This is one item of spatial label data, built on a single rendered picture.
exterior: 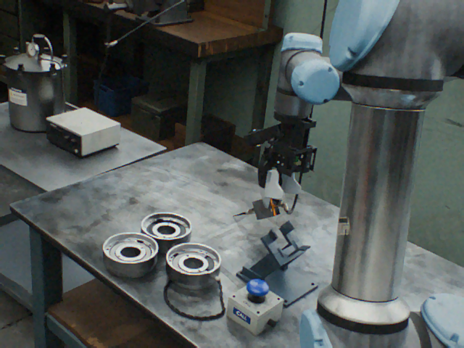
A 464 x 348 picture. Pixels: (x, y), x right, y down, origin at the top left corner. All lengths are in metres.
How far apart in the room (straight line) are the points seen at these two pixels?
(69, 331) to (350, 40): 1.02
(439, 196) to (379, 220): 1.97
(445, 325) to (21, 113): 1.55
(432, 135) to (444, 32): 1.95
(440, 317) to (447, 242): 1.93
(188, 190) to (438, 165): 1.41
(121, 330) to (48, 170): 0.59
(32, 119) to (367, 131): 1.49
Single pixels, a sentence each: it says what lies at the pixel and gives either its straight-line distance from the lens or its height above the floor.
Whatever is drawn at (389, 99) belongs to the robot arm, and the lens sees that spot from 0.72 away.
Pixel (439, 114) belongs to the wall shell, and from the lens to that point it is 2.63.
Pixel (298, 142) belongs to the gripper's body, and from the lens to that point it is 1.22.
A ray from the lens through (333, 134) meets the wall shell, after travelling 2.90.
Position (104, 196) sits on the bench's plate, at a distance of 1.47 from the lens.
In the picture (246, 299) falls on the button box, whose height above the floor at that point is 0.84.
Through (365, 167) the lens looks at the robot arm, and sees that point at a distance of 0.74.
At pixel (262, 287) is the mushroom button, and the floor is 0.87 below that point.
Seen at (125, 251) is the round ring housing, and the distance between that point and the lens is 1.25.
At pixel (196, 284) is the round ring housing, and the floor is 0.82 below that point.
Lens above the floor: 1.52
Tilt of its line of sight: 27 degrees down
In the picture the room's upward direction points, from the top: 7 degrees clockwise
